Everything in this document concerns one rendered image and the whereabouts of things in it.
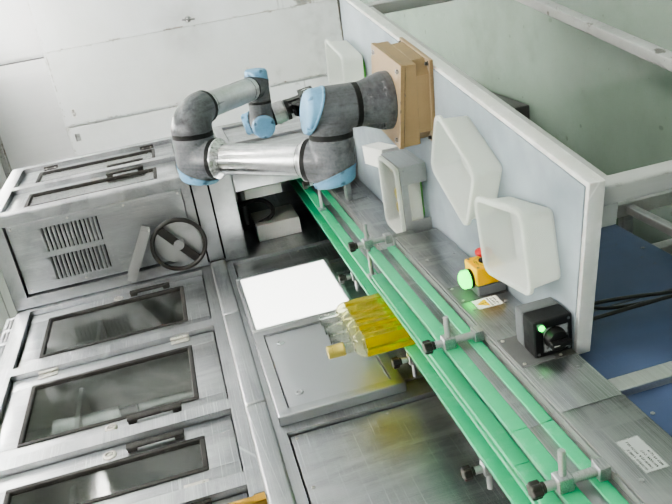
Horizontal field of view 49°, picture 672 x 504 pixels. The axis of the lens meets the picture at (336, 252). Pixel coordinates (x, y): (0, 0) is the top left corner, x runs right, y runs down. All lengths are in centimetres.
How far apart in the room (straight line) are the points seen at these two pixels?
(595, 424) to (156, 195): 195
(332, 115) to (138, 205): 117
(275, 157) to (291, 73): 363
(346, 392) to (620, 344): 72
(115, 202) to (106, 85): 276
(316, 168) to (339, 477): 77
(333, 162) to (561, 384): 84
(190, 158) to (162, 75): 342
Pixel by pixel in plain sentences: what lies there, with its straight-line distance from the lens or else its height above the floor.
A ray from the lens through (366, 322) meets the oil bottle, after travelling 192.
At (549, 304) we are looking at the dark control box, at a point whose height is 77.
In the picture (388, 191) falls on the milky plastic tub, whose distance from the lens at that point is 226.
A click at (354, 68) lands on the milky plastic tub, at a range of 248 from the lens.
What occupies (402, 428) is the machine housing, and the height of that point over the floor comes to 104.
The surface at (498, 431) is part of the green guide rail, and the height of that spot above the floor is 95.
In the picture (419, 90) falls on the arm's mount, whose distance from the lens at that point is 191.
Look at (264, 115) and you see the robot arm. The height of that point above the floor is 111.
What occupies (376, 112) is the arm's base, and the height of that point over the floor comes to 90.
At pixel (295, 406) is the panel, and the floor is 127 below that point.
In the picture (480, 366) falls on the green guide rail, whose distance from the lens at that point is 151.
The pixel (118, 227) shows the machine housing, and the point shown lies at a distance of 289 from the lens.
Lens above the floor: 139
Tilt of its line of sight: 9 degrees down
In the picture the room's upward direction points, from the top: 104 degrees counter-clockwise
